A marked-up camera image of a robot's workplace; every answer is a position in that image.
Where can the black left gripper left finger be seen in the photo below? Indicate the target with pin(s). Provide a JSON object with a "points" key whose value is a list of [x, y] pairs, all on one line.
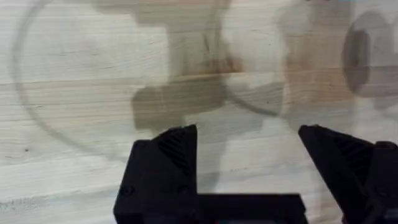
{"points": [[161, 174]]}

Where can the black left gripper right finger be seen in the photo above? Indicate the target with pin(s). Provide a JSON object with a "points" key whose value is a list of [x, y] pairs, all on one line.
{"points": [[351, 168]]}

